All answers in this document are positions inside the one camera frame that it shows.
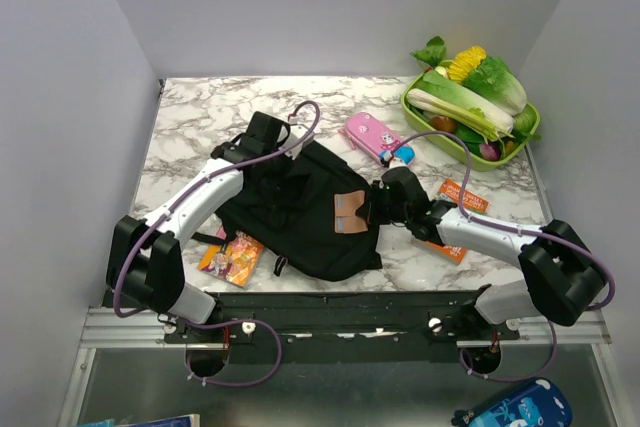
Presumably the purple cable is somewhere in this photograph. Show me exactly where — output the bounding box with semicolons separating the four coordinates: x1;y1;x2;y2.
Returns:
112;99;283;388
389;129;617;383

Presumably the green leaf sprig toy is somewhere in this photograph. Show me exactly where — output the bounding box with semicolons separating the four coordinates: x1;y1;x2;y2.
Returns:
411;36;447;68

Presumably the green lettuce toy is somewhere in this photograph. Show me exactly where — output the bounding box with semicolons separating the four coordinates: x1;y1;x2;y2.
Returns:
462;56;528;116

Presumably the green vegetable tray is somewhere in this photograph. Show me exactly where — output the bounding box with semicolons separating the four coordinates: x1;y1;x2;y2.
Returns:
401;74;541;172

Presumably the black student backpack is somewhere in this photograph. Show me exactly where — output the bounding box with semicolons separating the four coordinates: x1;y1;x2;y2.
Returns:
216;141;382;282

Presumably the yellow corn toy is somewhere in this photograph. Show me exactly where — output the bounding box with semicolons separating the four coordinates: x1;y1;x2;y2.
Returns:
447;46;487;84

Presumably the brown leather wallet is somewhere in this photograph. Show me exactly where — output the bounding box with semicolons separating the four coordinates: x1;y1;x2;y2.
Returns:
334;190;368;235

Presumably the aluminium extrusion rail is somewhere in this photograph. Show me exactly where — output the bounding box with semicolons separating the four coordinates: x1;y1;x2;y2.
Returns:
80;308;612;349

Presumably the blue pencil case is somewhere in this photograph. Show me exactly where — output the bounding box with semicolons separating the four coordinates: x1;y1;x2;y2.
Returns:
451;377;573;427

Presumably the Roald Dahl book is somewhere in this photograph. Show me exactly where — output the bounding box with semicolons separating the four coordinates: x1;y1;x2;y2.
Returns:
198;227;264;288

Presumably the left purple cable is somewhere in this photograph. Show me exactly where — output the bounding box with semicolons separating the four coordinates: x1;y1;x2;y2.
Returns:
112;99;283;388

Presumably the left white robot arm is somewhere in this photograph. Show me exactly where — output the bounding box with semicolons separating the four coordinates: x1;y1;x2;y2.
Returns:
107;101;320;342

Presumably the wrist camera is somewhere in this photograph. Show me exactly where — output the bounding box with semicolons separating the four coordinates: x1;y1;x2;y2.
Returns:
380;152;407;170
279;124;314;160

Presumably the pink pencil case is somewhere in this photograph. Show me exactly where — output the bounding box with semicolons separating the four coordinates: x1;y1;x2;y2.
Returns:
341;112;415;166

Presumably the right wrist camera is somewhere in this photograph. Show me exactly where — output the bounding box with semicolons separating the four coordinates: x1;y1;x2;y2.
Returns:
380;152;407;170

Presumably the napa cabbage toy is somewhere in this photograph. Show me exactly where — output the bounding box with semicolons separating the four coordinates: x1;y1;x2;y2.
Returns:
406;70;514;140

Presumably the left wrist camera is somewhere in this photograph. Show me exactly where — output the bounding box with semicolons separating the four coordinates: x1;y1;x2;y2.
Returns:
279;124;314;160

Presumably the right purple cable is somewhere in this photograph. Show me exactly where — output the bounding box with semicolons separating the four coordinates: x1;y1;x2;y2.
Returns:
389;129;617;383

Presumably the black mounting base rail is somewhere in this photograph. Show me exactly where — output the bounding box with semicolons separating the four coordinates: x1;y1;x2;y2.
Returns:
161;291;520;370

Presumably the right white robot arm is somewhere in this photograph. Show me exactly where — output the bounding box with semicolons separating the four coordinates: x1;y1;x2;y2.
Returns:
356;167;611;339

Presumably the orange 78-storey treehouse book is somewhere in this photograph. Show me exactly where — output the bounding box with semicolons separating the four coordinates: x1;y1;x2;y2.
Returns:
411;178;490;267

